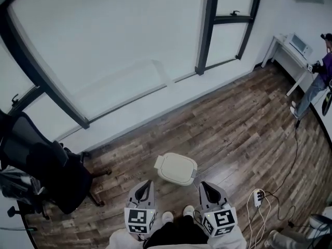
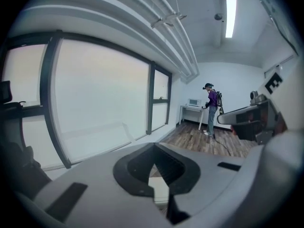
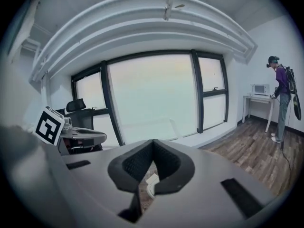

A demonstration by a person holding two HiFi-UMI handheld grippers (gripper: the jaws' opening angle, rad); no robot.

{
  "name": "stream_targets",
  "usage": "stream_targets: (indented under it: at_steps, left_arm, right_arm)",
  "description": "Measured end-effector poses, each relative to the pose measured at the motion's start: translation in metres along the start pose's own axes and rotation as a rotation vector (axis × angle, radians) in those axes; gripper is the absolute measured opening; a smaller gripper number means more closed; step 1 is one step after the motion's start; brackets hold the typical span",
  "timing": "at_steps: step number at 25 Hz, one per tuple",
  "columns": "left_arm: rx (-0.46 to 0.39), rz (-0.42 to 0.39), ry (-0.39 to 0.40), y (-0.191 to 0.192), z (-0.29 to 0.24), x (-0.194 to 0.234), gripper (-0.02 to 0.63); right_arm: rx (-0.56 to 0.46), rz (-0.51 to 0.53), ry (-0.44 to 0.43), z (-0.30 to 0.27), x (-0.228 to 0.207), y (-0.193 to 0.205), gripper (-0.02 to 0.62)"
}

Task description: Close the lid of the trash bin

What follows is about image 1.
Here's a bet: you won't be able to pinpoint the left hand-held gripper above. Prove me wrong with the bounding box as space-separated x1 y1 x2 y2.
123 179 158 235

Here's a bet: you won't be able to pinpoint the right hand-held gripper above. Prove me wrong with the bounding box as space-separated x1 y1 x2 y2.
199 181 238 238

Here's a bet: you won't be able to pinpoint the beige trash bin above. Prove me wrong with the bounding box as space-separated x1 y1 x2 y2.
155 153 198 187

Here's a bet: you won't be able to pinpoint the beige trash bin lid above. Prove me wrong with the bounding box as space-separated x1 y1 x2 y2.
155 153 198 182

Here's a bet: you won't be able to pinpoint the person's right forearm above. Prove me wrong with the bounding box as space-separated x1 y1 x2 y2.
207 227 247 249

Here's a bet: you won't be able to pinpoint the person's left forearm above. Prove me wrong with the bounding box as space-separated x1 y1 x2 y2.
108 228 146 249

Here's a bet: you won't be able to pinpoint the person's left white shoe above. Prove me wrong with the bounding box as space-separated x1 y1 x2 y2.
161 211 174 224

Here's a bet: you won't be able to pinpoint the white power strip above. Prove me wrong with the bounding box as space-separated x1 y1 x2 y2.
252 188 266 208

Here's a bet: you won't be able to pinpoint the person's legs in black trousers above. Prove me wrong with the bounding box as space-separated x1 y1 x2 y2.
144 213 210 249

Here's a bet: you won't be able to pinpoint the black office chair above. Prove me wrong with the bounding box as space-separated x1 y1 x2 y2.
0 109 113 215

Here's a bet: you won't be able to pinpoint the clear plastic bag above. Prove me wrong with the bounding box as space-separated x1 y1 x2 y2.
0 164 45 204

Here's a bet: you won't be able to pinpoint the white table with black edge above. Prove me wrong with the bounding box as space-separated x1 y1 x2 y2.
309 80 332 150
0 198 36 249

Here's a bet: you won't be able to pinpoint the black device with green edge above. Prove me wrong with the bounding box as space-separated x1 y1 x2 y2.
321 91 332 117

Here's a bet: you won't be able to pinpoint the white desk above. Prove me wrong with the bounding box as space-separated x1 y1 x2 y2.
260 34 316 97

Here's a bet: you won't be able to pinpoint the white microwave oven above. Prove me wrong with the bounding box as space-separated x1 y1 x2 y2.
288 32 314 60

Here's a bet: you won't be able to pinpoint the white cable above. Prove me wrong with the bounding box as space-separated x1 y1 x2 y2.
244 190 272 249

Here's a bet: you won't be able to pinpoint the black cable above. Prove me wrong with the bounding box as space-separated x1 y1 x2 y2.
259 118 303 222

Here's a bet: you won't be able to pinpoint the black window frame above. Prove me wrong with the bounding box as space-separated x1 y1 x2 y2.
0 0 265 130

